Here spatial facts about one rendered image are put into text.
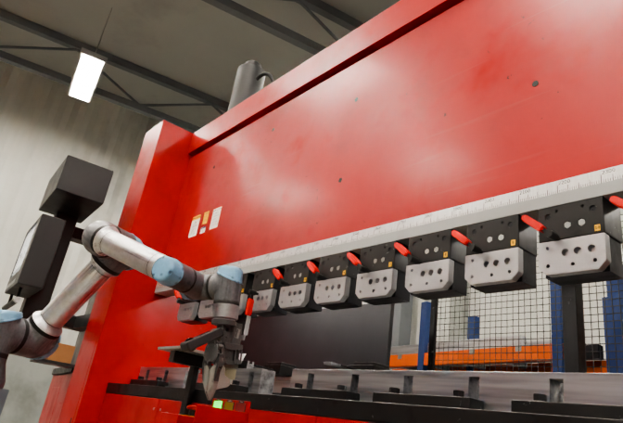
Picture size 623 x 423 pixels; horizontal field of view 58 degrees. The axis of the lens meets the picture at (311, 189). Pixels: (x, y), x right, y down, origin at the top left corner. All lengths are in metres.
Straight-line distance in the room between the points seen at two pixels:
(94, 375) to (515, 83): 2.26
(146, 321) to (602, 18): 2.41
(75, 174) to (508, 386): 2.46
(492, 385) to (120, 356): 2.03
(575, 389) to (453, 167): 0.67
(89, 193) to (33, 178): 6.44
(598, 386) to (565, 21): 0.91
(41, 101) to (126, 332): 7.43
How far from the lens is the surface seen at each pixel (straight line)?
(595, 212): 1.35
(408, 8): 2.15
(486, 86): 1.70
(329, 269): 1.86
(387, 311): 2.40
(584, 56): 1.57
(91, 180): 3.21
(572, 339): 2.17
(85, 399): 2.95
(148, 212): 3.12
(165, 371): 2.72
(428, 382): 1.50
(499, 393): 1.38
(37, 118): 9.97
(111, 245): 1.77
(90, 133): 9.98
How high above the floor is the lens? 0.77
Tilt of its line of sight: 24 degrees up
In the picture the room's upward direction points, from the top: 9 degrees clockwise
